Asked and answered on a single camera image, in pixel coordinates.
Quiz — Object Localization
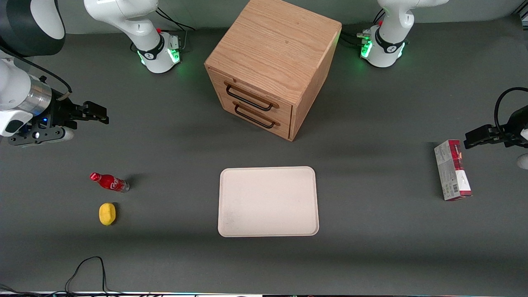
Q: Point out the yellow lemon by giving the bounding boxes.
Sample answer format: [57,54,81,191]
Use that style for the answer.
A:
[99,203,117,226]

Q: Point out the black arm base cables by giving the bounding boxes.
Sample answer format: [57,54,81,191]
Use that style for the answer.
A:
[130,6,197,54]
[340,8,387,48]

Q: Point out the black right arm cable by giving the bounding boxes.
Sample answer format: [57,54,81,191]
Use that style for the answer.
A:
[0,46,73,94]

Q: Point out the grey and red carton box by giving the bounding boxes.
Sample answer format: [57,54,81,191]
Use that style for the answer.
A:
[434,139,473,201]

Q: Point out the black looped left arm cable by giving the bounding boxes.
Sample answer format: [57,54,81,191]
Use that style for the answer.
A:
[494,87,528,133]

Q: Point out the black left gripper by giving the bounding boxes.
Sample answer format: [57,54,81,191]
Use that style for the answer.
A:
[464,105,528,150]

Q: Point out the red coke bottle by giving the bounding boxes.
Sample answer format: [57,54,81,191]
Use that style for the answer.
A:
[90,172,130,193]

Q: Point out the wooden drawer cabinet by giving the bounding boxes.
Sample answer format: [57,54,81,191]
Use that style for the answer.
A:
[204,0,343,142]

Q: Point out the black cable at table edge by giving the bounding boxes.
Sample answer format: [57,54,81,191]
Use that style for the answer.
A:
[0,256,174,297]

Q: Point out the black left arm base cables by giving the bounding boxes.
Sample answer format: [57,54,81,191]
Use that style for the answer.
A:
[340,8,387,48]

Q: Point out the cream rectangular tray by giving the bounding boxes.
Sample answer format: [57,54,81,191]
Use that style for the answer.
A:
[217,166,320,238]

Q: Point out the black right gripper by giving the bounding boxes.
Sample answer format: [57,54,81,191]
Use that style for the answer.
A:
[40,97,110,130]

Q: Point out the black metal drawer handle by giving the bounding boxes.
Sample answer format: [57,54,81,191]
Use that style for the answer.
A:
[233,102,281,130]
[224,81,280,112]

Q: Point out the black right arm base cables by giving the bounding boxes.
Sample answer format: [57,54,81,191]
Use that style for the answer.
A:
[130,6,197,54]

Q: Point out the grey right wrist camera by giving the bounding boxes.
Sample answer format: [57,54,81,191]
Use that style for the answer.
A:
[8,127,76,148]

